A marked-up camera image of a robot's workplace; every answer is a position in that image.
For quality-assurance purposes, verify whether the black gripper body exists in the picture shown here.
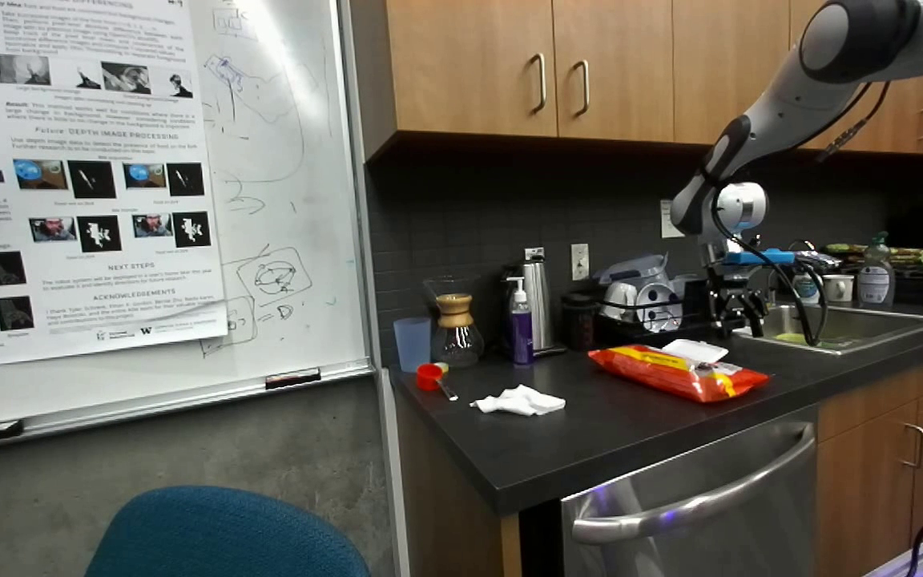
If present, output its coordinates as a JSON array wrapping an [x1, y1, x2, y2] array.
[[708, 266, 772, 316]]

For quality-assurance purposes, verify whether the orange wet wipes bag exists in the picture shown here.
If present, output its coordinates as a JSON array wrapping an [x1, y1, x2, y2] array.
[[586, 336, 772, 408]]

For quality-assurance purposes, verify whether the jar with yellow lid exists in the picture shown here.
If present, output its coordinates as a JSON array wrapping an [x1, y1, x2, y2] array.
[[428, 288, 486, 373]]

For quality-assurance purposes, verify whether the black dish rack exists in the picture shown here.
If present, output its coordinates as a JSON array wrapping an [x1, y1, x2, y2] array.
[[586, 269, 745, 347]]

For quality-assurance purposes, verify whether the metal faucet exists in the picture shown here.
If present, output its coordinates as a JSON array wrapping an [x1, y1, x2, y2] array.
[[791, 240, 847, 273]]

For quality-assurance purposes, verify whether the small metal cup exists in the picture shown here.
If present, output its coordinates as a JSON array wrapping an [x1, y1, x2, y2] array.
[[824, 269, 859, 308]]

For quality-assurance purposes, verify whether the steel sink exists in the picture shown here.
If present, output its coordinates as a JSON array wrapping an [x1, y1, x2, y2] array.
[[742, 302, 923, 358]]

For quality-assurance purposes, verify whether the clear soap bottle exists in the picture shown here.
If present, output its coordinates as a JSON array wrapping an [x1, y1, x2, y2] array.
[[851, 235, 901, 313]]

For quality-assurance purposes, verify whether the black cup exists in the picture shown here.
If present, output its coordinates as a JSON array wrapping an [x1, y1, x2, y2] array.
[[556, 280, 601, 352]]

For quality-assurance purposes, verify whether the steel thermos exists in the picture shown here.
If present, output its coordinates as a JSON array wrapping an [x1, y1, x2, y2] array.
[[523, 245, 555, 358]]

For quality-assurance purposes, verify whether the purple bottle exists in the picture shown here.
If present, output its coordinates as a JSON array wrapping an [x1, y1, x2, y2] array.
[[505, 275, 538, 368]]

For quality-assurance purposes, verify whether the stainless steel dishwasher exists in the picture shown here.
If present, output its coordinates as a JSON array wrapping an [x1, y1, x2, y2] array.
[[556, 405, 821, 577]]

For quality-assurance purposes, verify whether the white crumpled tissue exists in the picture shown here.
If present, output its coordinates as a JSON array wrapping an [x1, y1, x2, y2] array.
[[467, 382, 571, 419]]

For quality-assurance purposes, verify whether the wooden upper cabinet door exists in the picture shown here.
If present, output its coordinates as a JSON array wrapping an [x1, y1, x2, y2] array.
[[385, 0, 556, 142], [555, 0, 679, 146], [671, 0, 793, 147], [791, 0, 923, 162]]

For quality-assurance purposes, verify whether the orange measuring cup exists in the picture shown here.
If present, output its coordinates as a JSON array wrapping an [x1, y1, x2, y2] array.
[[412, 358, 463, 405]]

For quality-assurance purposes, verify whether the blue plastic cup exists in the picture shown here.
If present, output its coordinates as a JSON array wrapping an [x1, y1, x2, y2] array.
[[389, 316, 435, 377]]

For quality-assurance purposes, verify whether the whiteboard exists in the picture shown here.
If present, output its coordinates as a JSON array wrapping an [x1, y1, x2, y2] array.
[[0, 0, 379, 447]]

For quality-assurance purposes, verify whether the blue chair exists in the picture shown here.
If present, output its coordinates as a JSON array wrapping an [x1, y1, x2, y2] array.
[[84, 483, 373, 577]]

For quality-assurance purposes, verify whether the research poster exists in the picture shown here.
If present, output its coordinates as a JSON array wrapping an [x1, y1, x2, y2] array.
[[0, 0, 231, 373]]

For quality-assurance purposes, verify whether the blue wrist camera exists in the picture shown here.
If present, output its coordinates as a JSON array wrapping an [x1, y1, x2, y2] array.
[[720, 248, 810, 273]]

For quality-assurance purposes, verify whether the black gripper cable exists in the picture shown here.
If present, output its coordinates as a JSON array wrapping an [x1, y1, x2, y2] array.
[[701, 189, 832, 350]]

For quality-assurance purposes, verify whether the white paper wall note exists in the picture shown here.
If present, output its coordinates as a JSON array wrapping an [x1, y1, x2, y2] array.
[[657, 197, 689, 245]]

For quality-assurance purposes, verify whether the white wall outlet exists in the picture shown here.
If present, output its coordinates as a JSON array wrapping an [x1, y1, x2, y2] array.
[[566, 240, 593, 287]]

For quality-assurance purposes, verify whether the metal dishwasher handle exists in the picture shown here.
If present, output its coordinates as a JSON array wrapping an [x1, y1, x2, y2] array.
[[566, 419, 817, 547]]

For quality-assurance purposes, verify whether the metal cabinet door handle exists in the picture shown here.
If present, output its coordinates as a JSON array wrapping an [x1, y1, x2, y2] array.
[[526, 49, 551, 118], [571, 54, 593, 122], [901, 419, 923, 473]]

